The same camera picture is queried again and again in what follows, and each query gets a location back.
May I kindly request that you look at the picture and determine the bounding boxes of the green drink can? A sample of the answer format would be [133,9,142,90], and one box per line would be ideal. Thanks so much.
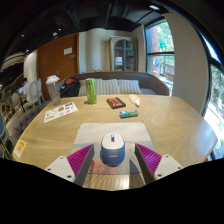
[85,77,98,105]

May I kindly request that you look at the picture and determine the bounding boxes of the blue upholstered chair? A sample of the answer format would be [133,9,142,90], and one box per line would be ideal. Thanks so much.
[0,113,13,159]

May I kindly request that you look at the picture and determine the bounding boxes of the cream glass-door cabinet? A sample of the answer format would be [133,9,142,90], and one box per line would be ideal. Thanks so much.
[109,35,138,73]

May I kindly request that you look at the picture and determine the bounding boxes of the clear shaker bottle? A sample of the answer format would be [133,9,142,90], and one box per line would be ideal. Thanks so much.
[45,74,62,107]

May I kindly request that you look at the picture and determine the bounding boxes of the black and red flat box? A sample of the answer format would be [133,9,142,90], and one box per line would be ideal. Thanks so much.
[106,96,127,110]

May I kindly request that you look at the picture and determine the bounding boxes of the small blue green pack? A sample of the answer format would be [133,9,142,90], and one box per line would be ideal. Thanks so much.
[119,109,140,119]

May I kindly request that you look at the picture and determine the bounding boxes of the brown wooden door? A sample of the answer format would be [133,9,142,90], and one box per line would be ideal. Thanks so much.
[36,32,80,101]

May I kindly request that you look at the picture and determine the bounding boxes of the white sticker sheet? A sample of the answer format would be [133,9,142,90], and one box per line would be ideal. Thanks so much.
[43,101,79,124]

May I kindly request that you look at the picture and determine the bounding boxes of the grey curved sofa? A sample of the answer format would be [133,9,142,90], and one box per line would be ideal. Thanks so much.
[59,71,171,98]

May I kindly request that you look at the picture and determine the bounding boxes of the group of white chairs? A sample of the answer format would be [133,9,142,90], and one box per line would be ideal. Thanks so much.
[23,79,44,108]

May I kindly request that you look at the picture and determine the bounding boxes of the white and blue computer mouse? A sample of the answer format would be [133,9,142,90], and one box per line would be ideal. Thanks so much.
[99,132,127,168]

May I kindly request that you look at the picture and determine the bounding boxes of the pale blue mouse pad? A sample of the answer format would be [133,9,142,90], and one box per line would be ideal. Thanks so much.
[70,121,156,176]

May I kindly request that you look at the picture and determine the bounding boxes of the person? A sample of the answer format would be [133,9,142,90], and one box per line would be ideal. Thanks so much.
[18,77,32,96]

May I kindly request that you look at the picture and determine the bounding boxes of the grey tufted armchair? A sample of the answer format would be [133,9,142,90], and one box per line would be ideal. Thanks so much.
[5,101,51,146]

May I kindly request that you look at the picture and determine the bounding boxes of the yellow card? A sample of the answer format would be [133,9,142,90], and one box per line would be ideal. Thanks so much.
[13,139,28,159]

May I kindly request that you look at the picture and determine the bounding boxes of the striped cushion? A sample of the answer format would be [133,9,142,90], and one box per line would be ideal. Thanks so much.
[78,79,88,97]
[117,79,143,95]
[94,78,121,96]

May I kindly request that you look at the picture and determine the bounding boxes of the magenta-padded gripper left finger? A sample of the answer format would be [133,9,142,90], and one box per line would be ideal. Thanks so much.
[44,143,95,187]

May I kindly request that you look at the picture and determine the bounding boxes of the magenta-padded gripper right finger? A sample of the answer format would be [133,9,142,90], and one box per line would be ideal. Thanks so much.
[134,143,184,185]

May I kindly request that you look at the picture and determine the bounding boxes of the black backpack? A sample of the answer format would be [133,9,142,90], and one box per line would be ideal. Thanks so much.
[59,76,81,98]

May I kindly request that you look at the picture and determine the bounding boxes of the black-framed window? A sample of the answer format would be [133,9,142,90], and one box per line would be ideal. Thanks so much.
[144,20,176,91]
[201,36,224,160]

